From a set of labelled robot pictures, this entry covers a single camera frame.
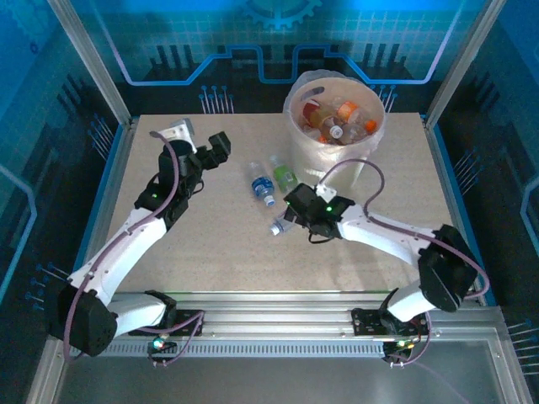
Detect small status light board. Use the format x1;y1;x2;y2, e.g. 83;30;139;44
382;338;418;354
147;334;178;354

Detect aluminium table side rail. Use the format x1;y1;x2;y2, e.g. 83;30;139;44
69;115;140;306
419;113;500;306

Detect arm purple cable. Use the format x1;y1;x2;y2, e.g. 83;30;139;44
62;130;206;367
318;158;492;368

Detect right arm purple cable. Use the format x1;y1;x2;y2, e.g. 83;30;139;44
318;158;492;368

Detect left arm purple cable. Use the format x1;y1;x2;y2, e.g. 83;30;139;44
62;130;206;367

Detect clear bottle green label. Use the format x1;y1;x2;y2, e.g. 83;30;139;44
269;155;299;194

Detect aluminium mounting rail beam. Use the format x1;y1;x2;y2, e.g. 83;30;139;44
50;290;506;344

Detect red and gold label bottle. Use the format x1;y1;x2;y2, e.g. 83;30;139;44
302;99;338;128

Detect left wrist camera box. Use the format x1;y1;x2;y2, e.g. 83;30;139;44
168;118;198;153

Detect aluminium frame post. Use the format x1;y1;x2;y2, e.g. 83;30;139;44
45;0;138;130
423;0;506;127

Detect small bottle blue label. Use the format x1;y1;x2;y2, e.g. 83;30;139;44
250;162;278;207

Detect slotted cable duct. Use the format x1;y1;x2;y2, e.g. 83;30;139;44
65;341;388;359

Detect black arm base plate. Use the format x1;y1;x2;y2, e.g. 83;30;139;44
128;309;205;338
350;306;430;338

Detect white plastic bin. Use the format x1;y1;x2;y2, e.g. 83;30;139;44
284;73;387;190

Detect clear water bottle purple label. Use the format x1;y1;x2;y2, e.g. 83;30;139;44
269;210;298;237

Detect orange label bottle gold cap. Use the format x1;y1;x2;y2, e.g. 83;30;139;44
336;100;364;124

